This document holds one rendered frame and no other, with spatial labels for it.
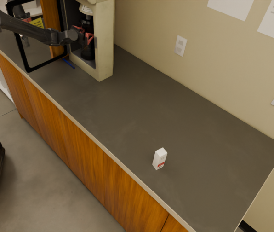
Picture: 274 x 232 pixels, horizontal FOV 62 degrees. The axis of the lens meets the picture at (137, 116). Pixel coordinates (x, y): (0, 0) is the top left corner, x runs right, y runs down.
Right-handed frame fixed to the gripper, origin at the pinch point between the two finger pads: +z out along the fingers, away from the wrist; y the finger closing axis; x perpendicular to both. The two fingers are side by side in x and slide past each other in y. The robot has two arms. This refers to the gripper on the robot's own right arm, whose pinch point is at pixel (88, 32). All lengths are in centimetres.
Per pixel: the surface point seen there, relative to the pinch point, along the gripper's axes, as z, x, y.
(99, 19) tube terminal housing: -6.5, -14.6, -16.0
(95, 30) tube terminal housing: -7.6, -8.4, -14.7
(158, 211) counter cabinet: -35, 44, -90
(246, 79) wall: 32, -1, -88
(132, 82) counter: 10.1, 23.2, -30.7
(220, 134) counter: 11, 23, -92
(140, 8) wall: 35.9, -11.4, -8.8
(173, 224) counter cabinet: -35, 43, -99
